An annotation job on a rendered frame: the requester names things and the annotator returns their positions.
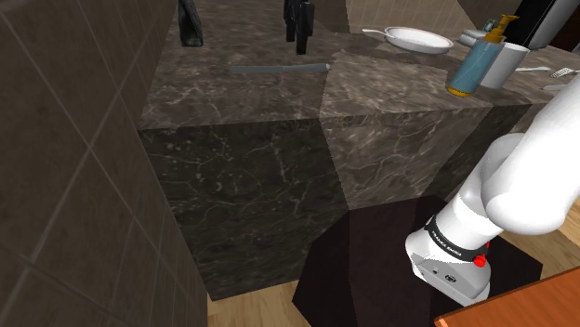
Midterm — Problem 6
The dark robot stand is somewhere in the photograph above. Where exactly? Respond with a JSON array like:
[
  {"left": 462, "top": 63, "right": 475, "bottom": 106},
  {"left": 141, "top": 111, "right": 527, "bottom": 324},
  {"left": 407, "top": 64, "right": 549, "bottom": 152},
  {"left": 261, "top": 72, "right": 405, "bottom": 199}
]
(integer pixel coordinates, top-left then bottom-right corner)
[{"left": 291, "top": 194, "right": 544, "bottom": 327}]

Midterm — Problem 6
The orange wooden table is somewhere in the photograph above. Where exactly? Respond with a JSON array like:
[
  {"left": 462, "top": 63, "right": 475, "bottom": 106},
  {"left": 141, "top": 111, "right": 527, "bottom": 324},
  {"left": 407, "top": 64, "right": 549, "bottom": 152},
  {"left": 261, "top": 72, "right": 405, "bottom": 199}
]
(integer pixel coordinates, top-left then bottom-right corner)
[{"left": 433, "top": 266, "right": 580, "bottom": 327}]

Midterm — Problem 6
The white cup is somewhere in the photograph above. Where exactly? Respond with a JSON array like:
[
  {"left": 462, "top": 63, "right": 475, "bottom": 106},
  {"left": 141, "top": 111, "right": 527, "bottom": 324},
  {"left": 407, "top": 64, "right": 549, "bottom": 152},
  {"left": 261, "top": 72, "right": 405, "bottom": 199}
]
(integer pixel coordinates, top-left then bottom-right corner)
[{"left": 479, "top": 41, "right": 531, "bottom": 91}]

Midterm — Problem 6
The blue soap dispenser bottle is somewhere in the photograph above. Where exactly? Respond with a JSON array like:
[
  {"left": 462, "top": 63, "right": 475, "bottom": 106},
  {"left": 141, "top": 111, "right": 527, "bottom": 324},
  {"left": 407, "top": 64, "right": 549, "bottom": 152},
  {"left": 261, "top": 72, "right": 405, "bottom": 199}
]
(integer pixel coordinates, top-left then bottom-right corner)
[{"left": 446, "top": 13, "right": 521, "bottom": 98}]

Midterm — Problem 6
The black upright bag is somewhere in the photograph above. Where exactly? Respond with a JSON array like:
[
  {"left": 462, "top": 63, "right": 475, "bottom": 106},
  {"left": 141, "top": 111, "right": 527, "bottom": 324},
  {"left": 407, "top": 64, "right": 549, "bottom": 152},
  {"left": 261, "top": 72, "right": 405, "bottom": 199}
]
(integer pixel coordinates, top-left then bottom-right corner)
[{"left": 177, "top": 0, "right": 204, "bottom": 48}]

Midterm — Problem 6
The white frying pan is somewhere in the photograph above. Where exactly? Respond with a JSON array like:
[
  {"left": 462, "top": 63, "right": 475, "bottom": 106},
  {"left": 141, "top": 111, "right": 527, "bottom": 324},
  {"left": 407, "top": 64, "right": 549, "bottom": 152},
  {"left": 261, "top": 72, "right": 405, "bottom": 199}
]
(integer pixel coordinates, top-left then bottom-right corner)
[{"left": 361, "top": 25, "right": 455, "bottom": 57}]

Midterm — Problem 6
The grey table knife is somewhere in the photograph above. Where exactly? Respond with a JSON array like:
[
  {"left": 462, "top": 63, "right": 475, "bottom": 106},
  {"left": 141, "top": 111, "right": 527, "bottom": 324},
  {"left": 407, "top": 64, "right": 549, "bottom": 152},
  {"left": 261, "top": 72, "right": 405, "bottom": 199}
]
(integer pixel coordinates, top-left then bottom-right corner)
[{"left": 229, "top": 62, "right": 333, "bottom": 75}]

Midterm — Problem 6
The grey slotted spatula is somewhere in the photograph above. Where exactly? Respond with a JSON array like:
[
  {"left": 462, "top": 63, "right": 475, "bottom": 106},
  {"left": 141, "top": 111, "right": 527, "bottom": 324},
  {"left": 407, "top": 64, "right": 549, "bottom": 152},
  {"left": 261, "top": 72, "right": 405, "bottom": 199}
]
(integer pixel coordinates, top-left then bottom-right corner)
[{"left": 549, "top": 67, "right": 580, "bottom": 80}]

